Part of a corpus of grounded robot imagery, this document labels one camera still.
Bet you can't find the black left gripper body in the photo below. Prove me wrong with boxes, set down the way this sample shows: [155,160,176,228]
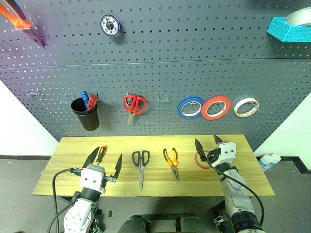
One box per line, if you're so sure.
[70,167,117,183]

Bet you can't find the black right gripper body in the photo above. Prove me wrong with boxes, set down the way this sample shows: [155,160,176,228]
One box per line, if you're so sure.
[206,148,221,167]

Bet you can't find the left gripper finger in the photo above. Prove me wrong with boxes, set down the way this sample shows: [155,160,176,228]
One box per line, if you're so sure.
[110,153,123,182]
[82,146,100,169]

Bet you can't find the thin red tape roll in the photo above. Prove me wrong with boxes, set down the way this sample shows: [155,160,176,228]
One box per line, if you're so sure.
[194,150,211,170]

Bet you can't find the orange-handled needle-nose pliers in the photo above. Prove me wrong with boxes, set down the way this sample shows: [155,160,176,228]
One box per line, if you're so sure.
[162,147,180,183]

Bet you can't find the orange and black screwdriver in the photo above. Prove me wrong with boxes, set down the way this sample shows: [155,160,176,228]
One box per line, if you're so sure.
[96,145,108,167]

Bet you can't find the wide red tape roll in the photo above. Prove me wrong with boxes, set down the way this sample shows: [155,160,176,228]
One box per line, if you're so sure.
[201,96,232,121]

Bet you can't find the black plastic cup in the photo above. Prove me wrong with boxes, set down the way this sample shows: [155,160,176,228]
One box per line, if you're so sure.
[70,97,100,131]

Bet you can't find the white tape roll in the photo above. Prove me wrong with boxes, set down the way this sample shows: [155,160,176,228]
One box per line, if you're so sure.
[233,97,260,118]

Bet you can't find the blue tape roll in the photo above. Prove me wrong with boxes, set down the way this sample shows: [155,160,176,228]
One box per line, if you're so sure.
[176,96,206,119]

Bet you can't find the white bottle with blue label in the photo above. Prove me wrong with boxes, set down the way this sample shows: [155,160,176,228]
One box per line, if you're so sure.
[258,155,272,172]
[268,153,282,168]

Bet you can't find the dark rounded shape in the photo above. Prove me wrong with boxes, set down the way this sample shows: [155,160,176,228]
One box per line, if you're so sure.
[118,214,149,233]
[178,213,203,233]

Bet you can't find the grey perforated pegboard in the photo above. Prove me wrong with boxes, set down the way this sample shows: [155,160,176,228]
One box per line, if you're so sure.
[0,0,311,152]

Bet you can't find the teal tray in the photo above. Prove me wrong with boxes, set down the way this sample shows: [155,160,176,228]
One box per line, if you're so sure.
[266,16,311,44]

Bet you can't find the round silver blue-rimmed disc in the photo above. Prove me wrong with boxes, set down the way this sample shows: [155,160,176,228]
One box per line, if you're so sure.
[100,14,121,37]

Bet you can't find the silver round bowl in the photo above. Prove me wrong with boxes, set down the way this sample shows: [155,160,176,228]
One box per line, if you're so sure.
[285,7,311,26]

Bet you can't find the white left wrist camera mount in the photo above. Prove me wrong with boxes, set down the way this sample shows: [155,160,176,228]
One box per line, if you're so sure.
[79,164,107,194]

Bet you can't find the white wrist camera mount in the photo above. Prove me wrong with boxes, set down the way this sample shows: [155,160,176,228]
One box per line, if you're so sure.
[79,164,107,194]
[215,141,237,168]

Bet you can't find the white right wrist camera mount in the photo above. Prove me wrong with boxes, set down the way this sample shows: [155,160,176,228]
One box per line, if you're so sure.
[215,141,237,168]

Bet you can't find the black-handled scissors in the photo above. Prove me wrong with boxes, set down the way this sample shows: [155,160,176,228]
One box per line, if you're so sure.
[132,150,151,191]

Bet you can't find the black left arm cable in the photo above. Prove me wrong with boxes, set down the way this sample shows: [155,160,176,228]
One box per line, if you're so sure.
[46,168,82,233]

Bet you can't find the blue-handled screwdriver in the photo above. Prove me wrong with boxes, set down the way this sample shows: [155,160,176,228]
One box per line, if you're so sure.
[81,90,89,111]

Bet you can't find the red-handled scissors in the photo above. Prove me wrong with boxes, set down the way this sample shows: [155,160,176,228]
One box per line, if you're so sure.
[122,94,148,126]

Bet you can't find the orange-handled shears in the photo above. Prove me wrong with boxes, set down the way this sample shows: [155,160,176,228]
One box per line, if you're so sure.
[0,0,47,49]

